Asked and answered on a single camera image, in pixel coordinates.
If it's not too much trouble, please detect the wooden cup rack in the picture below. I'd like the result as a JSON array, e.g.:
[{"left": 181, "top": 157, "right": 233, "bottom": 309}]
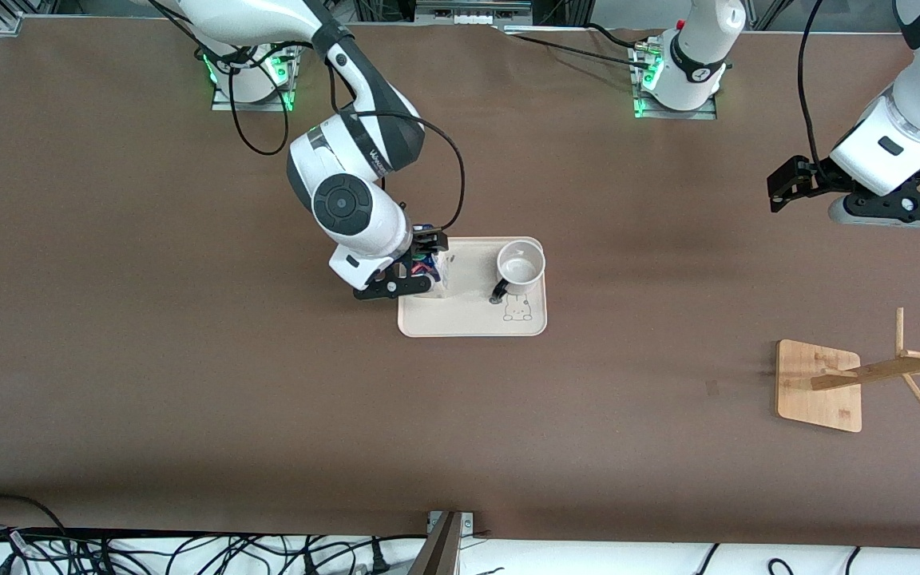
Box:
[{"left": 775, "top": 307, "right": 920, "bottom": 434}]

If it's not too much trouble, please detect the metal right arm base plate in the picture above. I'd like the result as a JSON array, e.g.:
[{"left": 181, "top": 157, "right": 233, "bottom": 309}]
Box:
[{"left": 211, "top": 48, "right": 301, "bottom": 113}]

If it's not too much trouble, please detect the blue white milk carton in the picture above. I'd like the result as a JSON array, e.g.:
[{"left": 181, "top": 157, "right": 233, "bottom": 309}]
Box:
[{"left": 414, "top": 226, "right": 451, "bottom": 299}]

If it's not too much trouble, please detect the small metal bracket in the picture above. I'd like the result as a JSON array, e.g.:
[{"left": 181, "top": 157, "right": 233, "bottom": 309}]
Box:
[{"left": 426, "top": 510, "right": 477, "bottom": 537}]

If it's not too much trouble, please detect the black base power cable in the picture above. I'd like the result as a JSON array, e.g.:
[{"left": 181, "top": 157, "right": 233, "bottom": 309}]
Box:
[{"left": 500, "top": 22, "right": 664, "bottom": 69}]

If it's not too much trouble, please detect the cream rabbit print tray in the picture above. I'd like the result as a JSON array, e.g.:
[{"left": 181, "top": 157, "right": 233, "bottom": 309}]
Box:
[{"left": 397, "top": 236, "right": 549, "bottom": 339}]

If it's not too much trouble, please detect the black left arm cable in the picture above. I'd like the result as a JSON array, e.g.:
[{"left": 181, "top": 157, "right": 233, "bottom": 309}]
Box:
[{"left": 797, "top": 0, "right": 828, "bottom": 165}]

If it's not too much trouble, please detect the brown camera mount pole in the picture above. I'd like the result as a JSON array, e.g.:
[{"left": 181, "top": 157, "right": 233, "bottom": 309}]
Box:
[{"left": 406, "top": 511, "right": 465, "bottom": 575}]

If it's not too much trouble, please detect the grey equipment rack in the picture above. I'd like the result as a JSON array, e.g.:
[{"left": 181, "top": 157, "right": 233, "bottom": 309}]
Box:
[{"left": 414, "top": 0, "right": 534, "bottom": 26}]

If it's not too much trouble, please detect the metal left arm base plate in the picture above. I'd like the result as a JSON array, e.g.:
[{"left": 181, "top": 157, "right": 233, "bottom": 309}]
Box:
[{"left": 630, "top": 40, "right": 719, "bottom": 121}]

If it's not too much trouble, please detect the white mug black handle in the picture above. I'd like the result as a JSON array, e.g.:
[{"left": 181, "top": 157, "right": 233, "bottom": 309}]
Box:
[{"left": 490, "top": 238, "right": 547, "bottom": 306}]

